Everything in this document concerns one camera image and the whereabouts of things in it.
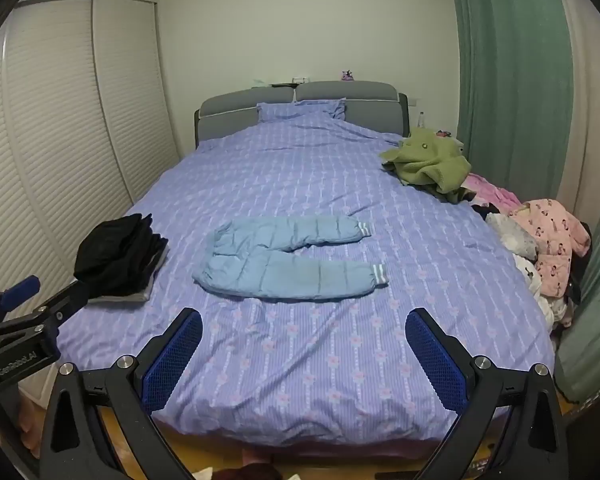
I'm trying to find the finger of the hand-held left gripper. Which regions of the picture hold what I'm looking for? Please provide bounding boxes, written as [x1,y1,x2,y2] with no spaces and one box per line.
[0,275,41,327]
[2,280,89,337]

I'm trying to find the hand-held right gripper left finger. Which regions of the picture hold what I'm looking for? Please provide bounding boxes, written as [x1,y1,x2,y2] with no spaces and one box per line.
[39,307,203,480]

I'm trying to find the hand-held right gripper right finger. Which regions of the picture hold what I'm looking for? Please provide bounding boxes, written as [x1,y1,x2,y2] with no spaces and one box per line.
[405,307,570,480]

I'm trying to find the light blue jacket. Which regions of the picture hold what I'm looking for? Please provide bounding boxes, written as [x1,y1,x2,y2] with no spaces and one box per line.
[191,215,391,302]

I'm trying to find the grey folded garment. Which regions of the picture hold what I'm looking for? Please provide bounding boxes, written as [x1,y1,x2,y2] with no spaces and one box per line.
[87,260,169,305]

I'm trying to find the stack of black folded clothes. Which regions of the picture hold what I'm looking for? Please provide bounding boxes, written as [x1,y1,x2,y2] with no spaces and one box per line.
[73,213,170,297]

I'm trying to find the purple patterned duvet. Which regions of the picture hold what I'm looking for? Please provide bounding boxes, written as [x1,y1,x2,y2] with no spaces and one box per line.
[57,102,556,448]

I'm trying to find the white crumpled garment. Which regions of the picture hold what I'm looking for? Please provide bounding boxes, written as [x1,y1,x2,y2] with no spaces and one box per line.
[485,212,538,261]

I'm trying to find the white louvered wardrobe door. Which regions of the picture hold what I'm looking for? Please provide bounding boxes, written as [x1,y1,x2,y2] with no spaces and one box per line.
[0,0,133,321]
[91,0,178,206]

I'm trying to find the pale green curtain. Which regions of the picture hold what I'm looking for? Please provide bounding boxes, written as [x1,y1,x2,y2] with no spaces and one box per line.
[555,160,600,406]

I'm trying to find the pink printed jacket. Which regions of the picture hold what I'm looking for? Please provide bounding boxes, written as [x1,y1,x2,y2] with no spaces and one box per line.
[507,199,591,298]

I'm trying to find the magenta pink garment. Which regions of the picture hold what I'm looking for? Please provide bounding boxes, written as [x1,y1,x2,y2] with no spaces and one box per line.
[462,172,523,211]

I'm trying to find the olive green fleece garment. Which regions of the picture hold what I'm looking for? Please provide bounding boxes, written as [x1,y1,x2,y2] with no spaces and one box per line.
[378,127,473,205]

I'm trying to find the grey bed headboard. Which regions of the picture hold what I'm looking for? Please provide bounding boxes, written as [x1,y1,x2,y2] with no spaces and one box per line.
[194,80,411,150]

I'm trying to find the purple patterned pillow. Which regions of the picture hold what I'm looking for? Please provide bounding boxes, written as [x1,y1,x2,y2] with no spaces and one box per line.
[256,99,347,123]

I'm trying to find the dark green curtain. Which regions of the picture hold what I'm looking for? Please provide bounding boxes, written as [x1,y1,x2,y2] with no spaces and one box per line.
[447,0,576,206]

